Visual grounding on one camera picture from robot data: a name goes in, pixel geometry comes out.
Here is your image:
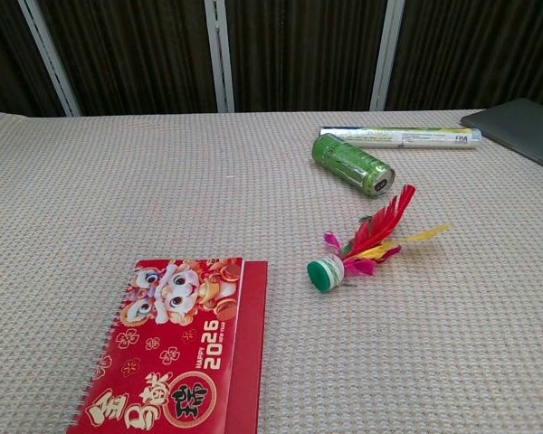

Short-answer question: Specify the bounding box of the white slotted wall rail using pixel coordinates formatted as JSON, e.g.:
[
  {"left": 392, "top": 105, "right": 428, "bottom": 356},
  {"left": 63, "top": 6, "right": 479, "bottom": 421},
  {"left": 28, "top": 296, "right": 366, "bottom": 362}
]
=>
[
  {"left": 17, "top": 0, "right": 82, "bottom": 118},
  {"left": 203, "top": 0, "right": 236, "bottom": 114},
  {"left": 369, "top": 0, "right": 406, "bottom": 112}
]

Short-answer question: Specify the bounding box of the dark grey laptop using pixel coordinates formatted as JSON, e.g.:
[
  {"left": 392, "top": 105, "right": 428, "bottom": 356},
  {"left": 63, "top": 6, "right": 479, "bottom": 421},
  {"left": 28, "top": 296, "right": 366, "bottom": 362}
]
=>
[{"left": 460, "top": 97, "right": 543, "bottom": 175}]

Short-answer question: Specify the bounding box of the colourful feather shuttlecock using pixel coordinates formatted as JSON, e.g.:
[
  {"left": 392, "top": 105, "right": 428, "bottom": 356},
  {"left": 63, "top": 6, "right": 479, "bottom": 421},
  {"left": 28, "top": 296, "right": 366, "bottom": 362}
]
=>
[{"left": 306, "top": 184, "right": 453, "bottom": 294}]

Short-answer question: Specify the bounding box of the green drink can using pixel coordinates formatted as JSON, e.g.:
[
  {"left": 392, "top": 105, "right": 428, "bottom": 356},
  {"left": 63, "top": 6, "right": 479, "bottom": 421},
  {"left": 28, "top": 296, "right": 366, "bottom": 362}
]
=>
[{"left": 310, "top": 132, "right": 396, "bottom": 200}]

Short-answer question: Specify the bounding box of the red 2026 desk calendar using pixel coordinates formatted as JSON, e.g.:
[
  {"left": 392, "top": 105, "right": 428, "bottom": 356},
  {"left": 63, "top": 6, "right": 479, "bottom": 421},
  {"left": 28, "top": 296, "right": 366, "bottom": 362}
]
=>
[{"left": 65, "top": 257, "right": 270, "bottom": 434}]

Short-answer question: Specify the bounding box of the beige woven tablecloth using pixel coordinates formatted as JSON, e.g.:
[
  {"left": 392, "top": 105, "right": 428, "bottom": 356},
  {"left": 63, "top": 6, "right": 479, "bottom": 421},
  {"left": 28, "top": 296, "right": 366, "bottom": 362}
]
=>
[{"left": 0, "top": 107, "right": 543, "bottom": 434}]

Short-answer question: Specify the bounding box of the silver white tube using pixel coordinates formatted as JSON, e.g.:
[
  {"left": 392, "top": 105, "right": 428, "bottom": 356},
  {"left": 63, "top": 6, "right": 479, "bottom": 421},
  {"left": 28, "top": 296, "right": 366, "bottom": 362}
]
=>
[{"left": 318, "top": 126, "right": 482, "bottom": 152}]

